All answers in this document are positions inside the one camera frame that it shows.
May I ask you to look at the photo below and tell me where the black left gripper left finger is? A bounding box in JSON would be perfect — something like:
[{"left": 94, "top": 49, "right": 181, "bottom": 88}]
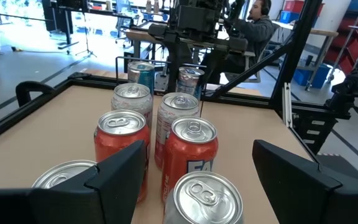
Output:
[{"left": 0, "top": 139, "right": 147, "bottom": 224}]

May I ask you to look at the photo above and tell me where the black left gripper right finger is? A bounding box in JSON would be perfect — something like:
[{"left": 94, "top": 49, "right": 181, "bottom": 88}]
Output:
[{"left": 252, "top": 139, "right": 358, "bottom": 224}]

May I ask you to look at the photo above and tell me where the blue silver energy drink can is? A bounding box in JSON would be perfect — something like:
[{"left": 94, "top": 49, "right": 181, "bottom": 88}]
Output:
[{"left": 175, "top": 66, "right": 205, "bottom": 101}]

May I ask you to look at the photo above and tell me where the red Fanta can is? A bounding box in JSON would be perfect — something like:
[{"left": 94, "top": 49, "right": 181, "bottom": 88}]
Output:
[
  {"left": 161, "top": 116, "right": 219, "bottom": 205},
  {"left": 93, "top": 108, "right": 151, "bottom": 203}
]

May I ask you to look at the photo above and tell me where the silver Diet Coke can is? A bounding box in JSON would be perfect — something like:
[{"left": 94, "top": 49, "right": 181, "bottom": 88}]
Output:
[
  {"left": 31, "top": 159, "right": 98, "bottom": 190},
  {"left": 163, "top": 170, "right": 245, "bottom": 224}
]

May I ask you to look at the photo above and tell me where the teal silver energy drink can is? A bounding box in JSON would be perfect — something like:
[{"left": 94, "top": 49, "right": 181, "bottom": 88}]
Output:
[{"left": 127, "top": 60, "right": 156, "bottom": 97}]

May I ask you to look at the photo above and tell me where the wooden table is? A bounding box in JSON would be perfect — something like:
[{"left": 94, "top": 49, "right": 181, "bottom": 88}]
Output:
[{"left": 125, "top": 28, "right": 170, "bottom": 60}]

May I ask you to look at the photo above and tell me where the person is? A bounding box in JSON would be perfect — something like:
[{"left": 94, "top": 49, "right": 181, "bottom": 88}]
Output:
[{"left": 224, "top": 0, "right": 275, "bottom": 75}]

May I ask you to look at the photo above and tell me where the black tripod stand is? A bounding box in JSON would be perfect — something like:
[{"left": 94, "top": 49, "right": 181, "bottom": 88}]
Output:
[{"left": 75, "top": 12, "right": 98, "bottom": 58}]

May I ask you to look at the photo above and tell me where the blue storage bin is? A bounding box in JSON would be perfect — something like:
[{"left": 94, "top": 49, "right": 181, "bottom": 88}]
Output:
[{"left": 293, "top": 63, "right": 332, "bottom": 90}]

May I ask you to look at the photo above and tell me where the wooden workbench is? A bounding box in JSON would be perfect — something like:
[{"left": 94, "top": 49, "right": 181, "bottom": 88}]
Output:
[{"left": 272, "top": 20, "right": 340, "bottom": 91}]

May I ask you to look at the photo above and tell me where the black desk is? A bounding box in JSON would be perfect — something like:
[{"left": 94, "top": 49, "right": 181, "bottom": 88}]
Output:
[{"left": 41, "top": 0, "right": 80, "bottom": 51}]

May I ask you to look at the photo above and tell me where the red storage bin rack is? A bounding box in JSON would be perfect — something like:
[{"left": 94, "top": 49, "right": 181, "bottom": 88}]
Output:
[{"left": 324, "top": 0, "right": 358, "bottom": 78}]

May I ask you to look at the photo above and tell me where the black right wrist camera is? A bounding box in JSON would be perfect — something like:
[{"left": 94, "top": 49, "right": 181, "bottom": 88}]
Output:
[{"left": 177, "top": 4, "right": 222, "bottom": 34}]

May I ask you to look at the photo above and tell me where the wooden shelf black wire frame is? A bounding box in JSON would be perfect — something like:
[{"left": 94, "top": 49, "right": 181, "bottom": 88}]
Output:
[{"left": 115, "top": 55, "right": 254, "bottom": 224}]

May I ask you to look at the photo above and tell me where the black aluminium table frame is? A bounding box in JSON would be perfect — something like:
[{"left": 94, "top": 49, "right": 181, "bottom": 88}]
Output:
[{"left": 0, "top": 0, "right": 358, "bottom": 156}]

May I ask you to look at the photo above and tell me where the black clamp bracket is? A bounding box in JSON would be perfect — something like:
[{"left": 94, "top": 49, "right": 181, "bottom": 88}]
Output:
[{"left": 328, "top": 67, "right": 358, "bottom": 118}]

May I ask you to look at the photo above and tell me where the black arched handle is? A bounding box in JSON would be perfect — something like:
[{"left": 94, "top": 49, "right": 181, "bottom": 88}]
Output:
[{"left": 15, "top": 80, "right": 57, "bottom": 108}]

